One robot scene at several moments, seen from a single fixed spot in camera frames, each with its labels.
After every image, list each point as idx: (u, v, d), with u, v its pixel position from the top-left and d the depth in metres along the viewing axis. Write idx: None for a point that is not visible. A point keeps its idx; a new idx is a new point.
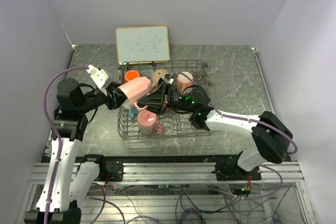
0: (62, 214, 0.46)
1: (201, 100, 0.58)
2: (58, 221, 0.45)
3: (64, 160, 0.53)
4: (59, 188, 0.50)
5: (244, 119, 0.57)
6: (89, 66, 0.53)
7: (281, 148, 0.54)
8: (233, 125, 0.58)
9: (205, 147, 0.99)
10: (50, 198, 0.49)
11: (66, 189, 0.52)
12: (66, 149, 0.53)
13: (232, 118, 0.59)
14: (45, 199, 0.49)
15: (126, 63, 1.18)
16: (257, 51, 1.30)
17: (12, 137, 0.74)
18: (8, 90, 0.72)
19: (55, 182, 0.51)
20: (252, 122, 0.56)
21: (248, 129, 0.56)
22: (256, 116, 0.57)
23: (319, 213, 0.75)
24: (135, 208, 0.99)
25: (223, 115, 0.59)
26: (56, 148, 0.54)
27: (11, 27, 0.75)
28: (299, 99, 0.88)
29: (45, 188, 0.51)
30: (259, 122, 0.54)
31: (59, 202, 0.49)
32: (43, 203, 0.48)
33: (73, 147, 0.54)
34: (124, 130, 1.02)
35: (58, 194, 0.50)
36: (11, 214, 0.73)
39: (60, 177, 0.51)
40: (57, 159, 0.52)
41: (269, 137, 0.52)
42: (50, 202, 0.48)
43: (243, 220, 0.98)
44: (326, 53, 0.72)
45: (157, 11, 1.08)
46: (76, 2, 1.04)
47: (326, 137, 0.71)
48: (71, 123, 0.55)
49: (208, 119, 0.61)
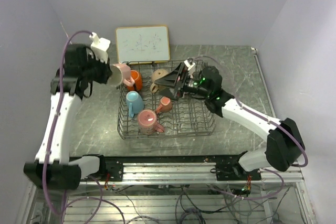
0: (61, 166, 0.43)
1: (211, 76, 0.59)
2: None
3: (64, 114, 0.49)
4: (58, 140, 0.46)
5: (264, 119, 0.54)
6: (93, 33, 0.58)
7: (291, 158, 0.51)
8: (251, 121, 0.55)
9: (205, 147, 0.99)
10: (50, 149, 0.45)
11: (66, 143, 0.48)
12: (67, 103, 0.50)
13: (251, 113, 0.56)
14: (44, 150, 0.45)
15: (126, 63, 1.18)
16: (257, 51, 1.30)
17: (12, 137, 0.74)
18: (8, 90, 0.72)
19: (55, 135, 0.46)
20: (270, 125, 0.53)
21: (264, 130, 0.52)
22: (277, 120, 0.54)
23: (319, 213, 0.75)
24: (135, 208, 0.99)
25: (243, 107, 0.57)
26: (55, 102, 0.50)
27: (11, 28, 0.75)
28: (299, 99, 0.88)
29: (45, 140, 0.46)
30: (279, 126, 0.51)
31: (59, 153, 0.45)
32: (43, 155, 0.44)
33: (74, 100, 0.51)
34: (124, 130, 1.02)
35: (58, 146, 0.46)
36: (11, 214, 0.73)
39: (60, 130, 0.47)
40: (56, 112, 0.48)
41: (282, 144, 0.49)
42: (50, 153, 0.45)
43: (243, 220, 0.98)
44: (326, 53, 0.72)
45: (157, 11, 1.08)
46: (77, 2, 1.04)
47: (326, 137, 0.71)
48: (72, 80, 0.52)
49: (224, 107, 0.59)
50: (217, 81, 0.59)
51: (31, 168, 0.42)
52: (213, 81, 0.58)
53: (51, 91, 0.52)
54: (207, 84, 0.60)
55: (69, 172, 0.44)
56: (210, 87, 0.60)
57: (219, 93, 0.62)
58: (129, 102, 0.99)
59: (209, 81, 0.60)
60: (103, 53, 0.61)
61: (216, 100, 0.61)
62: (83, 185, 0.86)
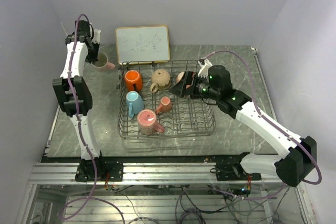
0: (81, 78, 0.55)
1: (218, 72, 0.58)
2: (78, 80, 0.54)
3: (78, 53, 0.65)
4: (76, 65, 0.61)
5: (284, 134, 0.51)
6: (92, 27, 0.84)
7: (302, 175, 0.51)
8: (270, 134, 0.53)
9: (205, 147, 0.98)
10: (71, 70, 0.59)
11: (81, 70, 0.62)
12: (79, 46, 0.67)
13: (270, 124, 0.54)
14: (66, 71, 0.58)
15: (126, 63, 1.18)
16: (257, 51, 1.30)
17: (12, 138, 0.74)
18: (7, 90, 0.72)
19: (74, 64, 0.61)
20: (291, 141, 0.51)
21: (284, 146, 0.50)
22: (298, 137, 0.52)
23: (319, 213, 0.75)
24: (135, 208, 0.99)
25: (262, 116, 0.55)
26: (71, 46, 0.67)
27: (11, 28, 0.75)
28: (299, 99, 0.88)
29: (66, 66, 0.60)
30: (299, 146, 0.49)
31: (77, 73, 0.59)
32: (66, 73, 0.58)
33: (84, 45, 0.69)
34: (124, 130, 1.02)
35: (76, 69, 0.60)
36: (11, 214, 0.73)
39: (76, 61, 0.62)
40: (72, 50, 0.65)
41: (301, 164, 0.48)
42: (71, 72, 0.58)
43: (243, 220, 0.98)
44: (327, 53, 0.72)
45: (157, 11, 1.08)
46: (77, 3, 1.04)
47: (326, 137, 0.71)
48: (83, 34, 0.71)
49: (241, 111, 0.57)
50: (223, 77, 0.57)
51: (59, 81, 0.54)
52: (220, 77, 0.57)
53: (66, 42, 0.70)
54: (216, 83, 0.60)
55: (86, 86, 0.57)
56: (219, 85, 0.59)
57: (232, 93, 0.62)
58: (129, 102, 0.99)
59: (216, 78, 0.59)
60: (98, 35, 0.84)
61: (231, 99, 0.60)
62: (83, 185, 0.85)
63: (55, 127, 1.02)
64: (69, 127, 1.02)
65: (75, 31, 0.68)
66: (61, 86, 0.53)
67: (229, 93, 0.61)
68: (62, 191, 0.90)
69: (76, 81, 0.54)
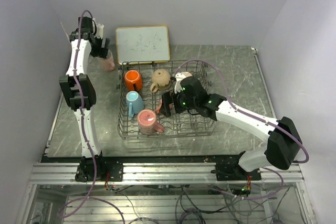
0: (86, 76, 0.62)
1: (188, 82, 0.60)
2: (83, 79, 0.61)
3: (82, 50, 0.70)
4: (81, 63, 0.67)
5: (261, 120, 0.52)
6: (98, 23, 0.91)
7: (291, 155, 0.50)
8: (248, 124, 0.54)
9: (205, 147, 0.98)
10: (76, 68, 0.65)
11: (85, 66, 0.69)
12: (83, 43, 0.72)
13: (246, 115, 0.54)
14: (72, 68, 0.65)
15: (126, 63, 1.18)
16: (257, 51, 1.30)
17: (12, 138, 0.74)
18: (7, 90, 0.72)
19: (79, 61, 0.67)
20: (269, 126, 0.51)
21: (264, 132, 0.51)
22: (275, 120, 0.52)
23: (318, 213, 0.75)
24: (134, 208, 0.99)
25: (238, 109, 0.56)
26: (75, 44, 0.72)
27: (11, 28, 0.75)
28: (300, 99, 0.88)
29: (71, 64, 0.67)
30: (277, 127, 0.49)
31: (83, 71, 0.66)
32: (72, 71, 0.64)
33: (87, 42, 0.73)
34: (124, 130, 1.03)
35: (81, 67, 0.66)
36: (11, 214, 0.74)
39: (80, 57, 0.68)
40: (77, 48, 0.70)
41: (283, 145, 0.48)
42: (76, 70, 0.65)
43: (243, 220, 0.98)
44: (326, 54, 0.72)
45: (157, 11, 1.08)
46: (77, 3, 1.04)
47: (326, 137, 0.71)
48: (86, 31, 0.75)
49: (218, 110, 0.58)
50: (194, 84, 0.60)
51: (65, 79, 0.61)
52: (191, 86, 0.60)
53: (70, 39, 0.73)
54: (189, 93, 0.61)
55: (90, 83, 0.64)
56: (193, 94, 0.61)
57: (208, 97, 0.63)
58: (129, 102, 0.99)
59: (188, 89, 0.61)
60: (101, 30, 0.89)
61: (207, 103, 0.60)
62: (83, 185, 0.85)
63: (55, 127, 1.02)
64: (69, 127, 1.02)
65: (79, 28, 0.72)
66: (67, 83, 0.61)
67: (205, 98, 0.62)
68: (62, 191, 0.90)
69: (82, 80, 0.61)
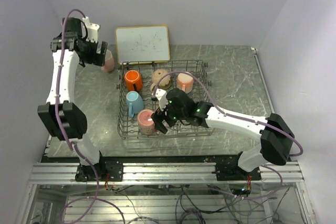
0: (72, 105, 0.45)
1: (174, 94, 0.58)
2: (69, 110, 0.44)
3: (66, 65, 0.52)
4: (65, 85, 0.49)
5: (251, 121, 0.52)
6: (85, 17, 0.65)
7: (285, 149, 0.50)
8: (238, 126, 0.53)
9: (204, 147, 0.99)
10: (59, 93, 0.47)
11: (72, 89, 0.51)
12: (68, 56, 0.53)
13: (235, 117, 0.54)
14: (53, 95, 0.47)
15: (126, 63, 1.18)
16: (257, 51, 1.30)
17: (12, 138, 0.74)
18: (7, 89, 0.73)
19: (62, 82, 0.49)
20: (259, 125, 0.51)
21: (255, 132, 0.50)
22: (264, 118, 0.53)
23: (318, 213, 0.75)
24: (135, 208, 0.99)
25: (226, 114, 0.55)
26: (58, 57, 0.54)
27: (11, 28, 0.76)
28: (300, 99, 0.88)
29: (53, 87, 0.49)
30: (267, 125, 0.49)
31: (67, 96, 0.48)
32: (53, 97, 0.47)
33: (74, 54, 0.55)
34: (124, 130, 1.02)
35: (65, 91, 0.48)
36: (11, 214, 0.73)
39: (64, 77, 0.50)
40: (60, 63, 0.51)
41: (276, 141, 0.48)
42: (59, 96, 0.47)
43: (243, 220, 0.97)
44: (326, 54, 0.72)
45: (157, 10, 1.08)
46: (77, 3, 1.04)
47: (326, 137, 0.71)
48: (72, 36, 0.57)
49: (208, 118, 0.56)
50: (180, 95, 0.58)
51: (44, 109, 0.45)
52: (178, 97, 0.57)
53: (52, 49, 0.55)
54: (177, 105, 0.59)
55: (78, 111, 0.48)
56: (181, 105, 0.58)
57: (196, 106, 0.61)
58: (129, 102, 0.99)
59: (175, 102, 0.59)
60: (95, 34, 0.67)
61: (196, 112, 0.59)
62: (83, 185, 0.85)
63: None
64: None
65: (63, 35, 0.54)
66: (48, 115, 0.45)
67: (193, 107, 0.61)
68: (62, 191, 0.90)
69: (67, 112, 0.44)
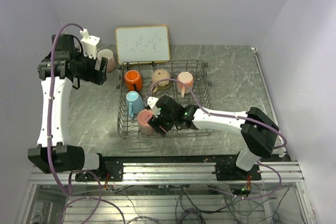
0: (64, 148, 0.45)
1: (162, 101, 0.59)
2: (62, 153, 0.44)
3: (58, 97, 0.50)
4: (58, 123, 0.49)
5: (232, 117, 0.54)
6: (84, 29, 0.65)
7: (269, 141, 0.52)
8: (221, 123, 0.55)
9: (205, 147, 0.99)
10: (51, 132, 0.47)
11: (64, 125, 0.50)
12: (59, 87, 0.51)
13: (219, 115, 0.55)
14: (45, 135, 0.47)
15: (126, 63, 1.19)
16: (257, 51, 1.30)
17: (12, 138, 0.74)
18: (7, 89, 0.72)
19: (54, 119, 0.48)
20: (240, 119, 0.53)
21: (237, 127, 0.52)
22: (244, 113, 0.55)
23: (318, 213, 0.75)
24: (135, 208, 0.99)
25: (210, 113, 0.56)
26: (48, 87, 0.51)
27: (11, 28, 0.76)
28: (300, 99, 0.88)
29: (44, 125, 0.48)
30: (247, 118, 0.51)
31: (61, 137, 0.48)
32: (45, 139, 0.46)
33: (65, 83, 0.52)
34: (124, 130, 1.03)
35: (58, 129, 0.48)
36: (11, 214, 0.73)
39: (56, 113, 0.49)
40: (50, 96, 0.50)
41: (258, 133, 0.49)
42: (51, 137, 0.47)
43: (243, 220, 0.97)
44: (327, 54, 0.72)
45: (157, 11, 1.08)
46: (77, 3, 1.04)
47: (326, 137, 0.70)
48: (62, 59, 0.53)
49: (193, 119, 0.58)
50: (168, 102, 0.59)
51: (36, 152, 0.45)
52: (166, 104, 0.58)
53: (40, 76, 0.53)
54: (166, 111, 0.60)
55: (72, 150, 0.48)
56: (170, 111, 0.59)
57: (184, 109, 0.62)
58: (129, 102, 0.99)
59: (164, 108, 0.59)
60: (92, 48, 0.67)
61: (184, 116, 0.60)
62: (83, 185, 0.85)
63: None
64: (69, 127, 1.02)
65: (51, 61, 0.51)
66: (40, 158, 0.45)
67: (182, 111, 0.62)
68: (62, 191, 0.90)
69: (61, 154, 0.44)
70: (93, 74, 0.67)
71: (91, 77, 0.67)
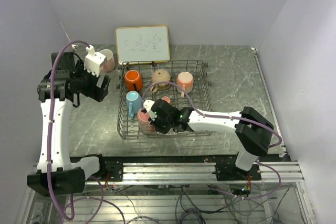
0: (65, 172, 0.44)
1: (156, 105, 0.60)
2: (64, 179, 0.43)
3: (58, 120, 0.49)
4: (58, 147, 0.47)
5: (227, 117, 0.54)
6: (90, 46, 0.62)
7: (263, 139, 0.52)
8: (216, 124, 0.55)
9: (205, 147, 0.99)
10: (50, 158, 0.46)
11: (65, 148, 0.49)
12: (59, 108, 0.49)
13: (213, 116, 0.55)
14: (45, 160, 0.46)
15: (126, 63, 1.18)
16: (257, 51, 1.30)
17: (12, 137, 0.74)
18: (7, 89, 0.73)
19: (53, 143, 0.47)
20: (234, 119, 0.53)
21: (232, 127, 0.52)
22: (238, 113, 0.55)
23: (318, 213, 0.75)
24: (135, 208, 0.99)
25: (205, 115, 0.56)
26: (48, 109, 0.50)
27: (11, 28, 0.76)
28: (300, 99, 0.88)
29: (43, 150, 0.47)
30: (240, 118, 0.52)
31: (61, 162, 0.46)
32: (44, 165, 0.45)
33: (66, 105, 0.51)
34: (124, 130, 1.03)
35: (58, 154, 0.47)
36: (11, 214, 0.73)
39: (56, 137, 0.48)
40: (50, 119, 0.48)
41: (252, 132, 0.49)
42: (51, 163, 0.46)
43: (243, 220, 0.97)
44: (327, 54, 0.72)
45: (157, 11, 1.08)
46: (77, 3, 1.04)
47: (326, 137, 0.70)
48: (61, 80, 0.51)
49: (189, 121, 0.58)
50: (163, 105, 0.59)
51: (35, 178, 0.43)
52: (160, 107, 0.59)
53: (40, 97, 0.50)
54: (161, 115, 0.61)
55: (72, 172, 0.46)
56: (165, 114, 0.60)
57: (179, 112, 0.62)
58: (129, 102, 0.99)
59: (158, 112, 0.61)
60: (96, 66, 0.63)
61: (180, 118, 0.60)
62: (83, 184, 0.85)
63: None
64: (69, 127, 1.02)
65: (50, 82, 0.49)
66: (40, 184, 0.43)
67: (177, 114, 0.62)
68: None
69: (62, 180, 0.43)
70: (93, 91, 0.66)
71: (91, 93, 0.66)
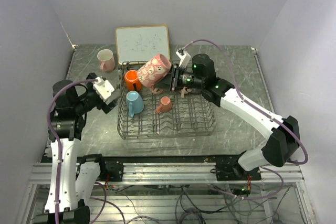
0: (71, 212, 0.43)
1: (202, 62, 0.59)
2: (70, 220, 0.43)
3: (67, 159, 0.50)
4: (65, 187, 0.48)
5: (266, 116, 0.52)
6: (98, 78, 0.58)
7: (287, 153, 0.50)
8: (252, 117, 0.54)
9: (205, 147, 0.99)
10: (58, 198, 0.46)
11: (73, 187, 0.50)
12: (67, 149, 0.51)
13: (252, 108, 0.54)
14: (53, 200, 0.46)
15: (126, 63, 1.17)
16: (257, 51, 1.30)
17: (12, 137, 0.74)
18: (7, 88, 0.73)
19: (61, 183, 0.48)
20: (273, 123, 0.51)
21: (268, 128, 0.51)
22: (280, 118, 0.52)
23: (318, 212, 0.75)
24: (135, 208, 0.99)
25: (244, 100, 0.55)
26: (56, 150, 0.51)
27: (11, 28, 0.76)
28: (300, 99, 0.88)
29: (52, 190, 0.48)
30: (281, 124, 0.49)
31: (68, 201, 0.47)
32: (52, 205, 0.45)
33: (74, 144, 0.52)
34: (124, 130, 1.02)
35: (65, 193, 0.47)
36: (11, 215, 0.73)
39: (64, 177, 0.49)
40: (59, 159, 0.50)
41: (284, 144, 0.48)
42: (59, 203, 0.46)
43: (243, 220, 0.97)
44: (327, 54, 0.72)
45: (157, 11, 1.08)
46: (77, 3, 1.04)
47: (326, 137, 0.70)
48: (67, 124, 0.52)
49: (224, 98, 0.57)
50: (208, 66, 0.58)
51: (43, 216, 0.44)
52: (204, 66, 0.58)
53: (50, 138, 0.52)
54: (199, 72, 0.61)
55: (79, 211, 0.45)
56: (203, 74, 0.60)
57: (215, 81, 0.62)
58: (130, 102, 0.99)
59: (199, 68, 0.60)
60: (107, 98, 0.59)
61: (214, 88, 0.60)
62: None
63: None
64: None
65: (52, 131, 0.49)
66: None
67: (213, 82, 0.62)
68: None
69: (68, 221, 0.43)
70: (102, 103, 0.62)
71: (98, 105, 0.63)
